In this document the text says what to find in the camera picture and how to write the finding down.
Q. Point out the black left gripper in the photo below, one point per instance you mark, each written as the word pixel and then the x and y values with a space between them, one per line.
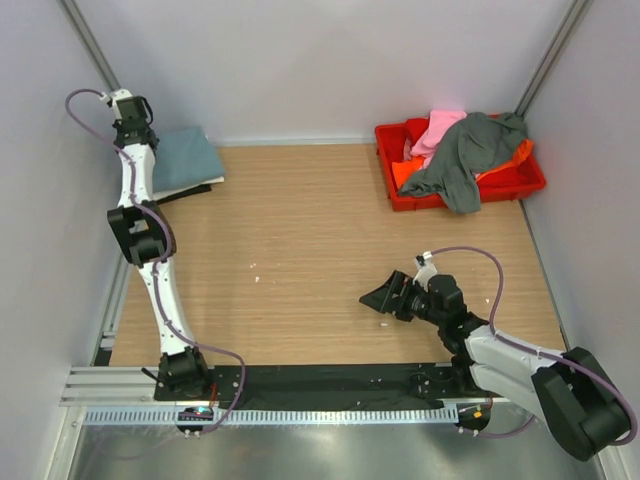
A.
pixel 115 126

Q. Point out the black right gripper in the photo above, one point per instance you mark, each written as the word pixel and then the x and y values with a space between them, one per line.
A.
pixel 381 298

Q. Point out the light blue t shirt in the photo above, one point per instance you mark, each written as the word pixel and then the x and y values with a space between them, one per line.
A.
pixel 185 159

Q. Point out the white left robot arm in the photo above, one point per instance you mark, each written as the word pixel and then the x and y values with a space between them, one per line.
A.
pixel 147 243

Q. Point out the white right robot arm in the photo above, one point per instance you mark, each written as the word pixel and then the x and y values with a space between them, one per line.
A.
pixel 569 391

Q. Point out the folded white t shirt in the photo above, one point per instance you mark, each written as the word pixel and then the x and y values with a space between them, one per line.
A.
pixel 169 192

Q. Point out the orange t shirt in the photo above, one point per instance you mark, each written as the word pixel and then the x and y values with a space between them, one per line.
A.
pixel 401 171

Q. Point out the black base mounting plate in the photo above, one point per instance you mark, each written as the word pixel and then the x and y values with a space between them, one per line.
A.
pixel 432 380

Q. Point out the grey green t shirt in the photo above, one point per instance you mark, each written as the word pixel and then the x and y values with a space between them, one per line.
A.
pixel 476 144

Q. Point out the red plastic bin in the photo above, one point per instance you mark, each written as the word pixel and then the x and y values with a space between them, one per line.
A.
pixel 513 184

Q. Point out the pink t shirt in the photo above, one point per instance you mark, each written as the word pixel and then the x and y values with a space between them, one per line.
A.
pixel 424 134

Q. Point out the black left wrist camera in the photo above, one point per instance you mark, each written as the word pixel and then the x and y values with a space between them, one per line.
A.
pixel 132 108

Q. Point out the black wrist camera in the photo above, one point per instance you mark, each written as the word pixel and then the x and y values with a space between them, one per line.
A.
pixel 444 293
pixel 132 108

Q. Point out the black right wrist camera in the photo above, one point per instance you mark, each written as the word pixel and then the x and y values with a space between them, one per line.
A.
pixel 444 293

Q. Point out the left aluminium frame post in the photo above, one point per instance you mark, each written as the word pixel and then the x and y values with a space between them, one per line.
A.
pixel 89 42

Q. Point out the aluminium frame post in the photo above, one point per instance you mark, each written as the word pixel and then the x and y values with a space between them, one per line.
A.
pixel 89 42
pixel 560 40

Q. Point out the aluminium front frame rail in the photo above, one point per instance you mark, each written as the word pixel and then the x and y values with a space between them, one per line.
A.
pixel 121 385

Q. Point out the white slotted cable duct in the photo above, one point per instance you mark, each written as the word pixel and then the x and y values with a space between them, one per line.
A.
pixel 192 417

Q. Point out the right aluminium frame post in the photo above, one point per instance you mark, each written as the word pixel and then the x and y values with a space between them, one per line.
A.
pixel 560 40

